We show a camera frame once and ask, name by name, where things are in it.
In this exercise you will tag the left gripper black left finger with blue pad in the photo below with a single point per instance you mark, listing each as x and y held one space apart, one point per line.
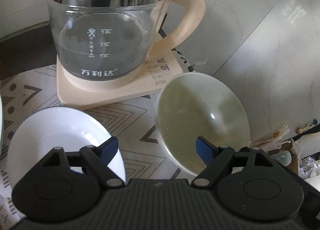
105 162

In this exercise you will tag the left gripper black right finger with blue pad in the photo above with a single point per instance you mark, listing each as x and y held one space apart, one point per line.
217 161

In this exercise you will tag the pale green glazed bowl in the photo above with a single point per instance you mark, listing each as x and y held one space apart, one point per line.
196 105

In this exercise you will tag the white bowl blue rim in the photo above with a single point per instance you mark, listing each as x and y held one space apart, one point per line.
45 129

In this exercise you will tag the patterned white table mat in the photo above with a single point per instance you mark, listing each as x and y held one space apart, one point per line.
131 121

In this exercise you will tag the cardboard box with clutter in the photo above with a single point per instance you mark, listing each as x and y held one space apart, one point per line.
300 153

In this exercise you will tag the beige kettle base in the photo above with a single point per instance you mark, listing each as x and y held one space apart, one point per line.
149 78

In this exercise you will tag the glass electric kettle beige handle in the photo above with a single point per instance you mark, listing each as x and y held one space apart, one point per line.
103 40

